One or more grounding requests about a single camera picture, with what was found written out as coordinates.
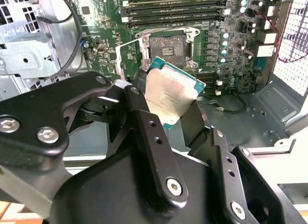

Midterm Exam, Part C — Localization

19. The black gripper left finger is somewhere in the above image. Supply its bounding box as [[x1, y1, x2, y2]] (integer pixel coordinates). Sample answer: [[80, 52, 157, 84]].
[[0, 68, 190, 211]]

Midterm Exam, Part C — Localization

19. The metal socket cover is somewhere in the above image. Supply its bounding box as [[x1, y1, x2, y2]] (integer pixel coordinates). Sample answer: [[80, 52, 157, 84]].
[[115, 39, 148, 77]]

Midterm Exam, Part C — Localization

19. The silver topped cpu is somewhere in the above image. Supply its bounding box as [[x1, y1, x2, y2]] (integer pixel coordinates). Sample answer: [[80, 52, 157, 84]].
[[144, 55, 207, 131]]

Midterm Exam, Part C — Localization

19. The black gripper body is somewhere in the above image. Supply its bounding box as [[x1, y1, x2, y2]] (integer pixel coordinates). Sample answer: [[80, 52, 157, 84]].
[[51, 145, 225, 224]]

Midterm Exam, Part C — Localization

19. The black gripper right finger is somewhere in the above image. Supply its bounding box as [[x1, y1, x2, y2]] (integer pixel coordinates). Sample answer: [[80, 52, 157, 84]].
[[181, 98, 291, 224]]

